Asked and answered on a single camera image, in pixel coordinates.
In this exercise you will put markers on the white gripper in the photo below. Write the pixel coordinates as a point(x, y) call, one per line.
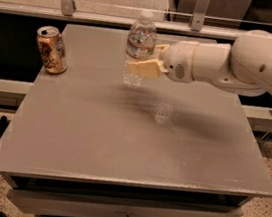
point(179, 61)

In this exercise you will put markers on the clear plastic water bottle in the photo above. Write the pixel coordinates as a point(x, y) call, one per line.
point(140, 45)

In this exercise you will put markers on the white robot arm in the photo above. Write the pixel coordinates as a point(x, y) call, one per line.
point(243, 67)

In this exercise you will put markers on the orange soda can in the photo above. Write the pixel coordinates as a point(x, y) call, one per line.
point(52, 49)

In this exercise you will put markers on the grey metal drawer cabinet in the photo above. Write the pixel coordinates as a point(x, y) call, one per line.
point(83, 144)

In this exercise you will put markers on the right metal rail bracket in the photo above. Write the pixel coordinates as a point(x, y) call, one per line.
point(199, 13)

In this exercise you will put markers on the grey horizontal rail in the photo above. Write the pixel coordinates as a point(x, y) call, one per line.
point(210, 32)

